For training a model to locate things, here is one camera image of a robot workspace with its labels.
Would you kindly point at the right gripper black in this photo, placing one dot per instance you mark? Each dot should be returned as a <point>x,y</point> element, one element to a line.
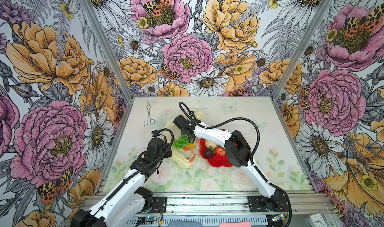
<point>182,132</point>

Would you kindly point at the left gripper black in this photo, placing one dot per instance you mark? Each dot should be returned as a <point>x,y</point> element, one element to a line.
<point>168,155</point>

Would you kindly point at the translucent yellowish plastic bag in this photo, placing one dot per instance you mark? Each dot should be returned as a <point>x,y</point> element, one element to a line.
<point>186,157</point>

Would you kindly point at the cream fake garlic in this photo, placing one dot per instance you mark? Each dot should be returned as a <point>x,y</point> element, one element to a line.
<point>211,145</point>

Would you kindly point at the red flower-shaped bowl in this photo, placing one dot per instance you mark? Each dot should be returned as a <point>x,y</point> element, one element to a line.
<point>219,137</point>

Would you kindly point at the dark purple fake mangosteen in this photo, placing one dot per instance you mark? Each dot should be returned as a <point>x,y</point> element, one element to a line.
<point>208,153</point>

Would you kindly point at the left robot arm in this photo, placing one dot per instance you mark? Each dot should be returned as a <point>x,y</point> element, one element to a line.
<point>128,197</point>

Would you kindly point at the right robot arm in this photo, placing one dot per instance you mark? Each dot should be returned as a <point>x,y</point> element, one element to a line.
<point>238,153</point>

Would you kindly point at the green fake grapes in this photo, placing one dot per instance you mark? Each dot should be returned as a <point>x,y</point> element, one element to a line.
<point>181,143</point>

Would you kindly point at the metal tongs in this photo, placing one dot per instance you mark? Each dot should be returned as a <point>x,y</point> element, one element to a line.
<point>149,120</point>

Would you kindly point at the small circuit board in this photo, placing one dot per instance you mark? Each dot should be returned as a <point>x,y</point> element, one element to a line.
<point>149,220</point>

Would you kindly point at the pink cloth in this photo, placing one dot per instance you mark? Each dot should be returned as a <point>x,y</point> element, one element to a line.
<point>241,224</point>

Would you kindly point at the white clock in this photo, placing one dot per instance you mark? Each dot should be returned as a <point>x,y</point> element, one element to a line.
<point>317,220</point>

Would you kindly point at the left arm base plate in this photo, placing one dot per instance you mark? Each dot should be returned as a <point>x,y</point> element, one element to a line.
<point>159,205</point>

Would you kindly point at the aluminium front rail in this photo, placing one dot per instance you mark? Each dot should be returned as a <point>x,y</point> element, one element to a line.
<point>232,203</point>

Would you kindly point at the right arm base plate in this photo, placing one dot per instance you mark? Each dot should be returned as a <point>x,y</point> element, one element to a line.
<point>260,204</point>

